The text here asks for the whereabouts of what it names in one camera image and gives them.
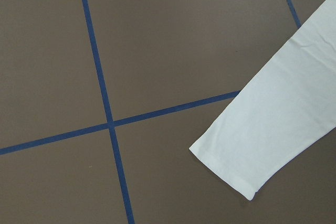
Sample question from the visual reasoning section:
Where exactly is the white long-sleeve printed shirt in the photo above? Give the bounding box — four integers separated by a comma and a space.
190, 0, 335, 200

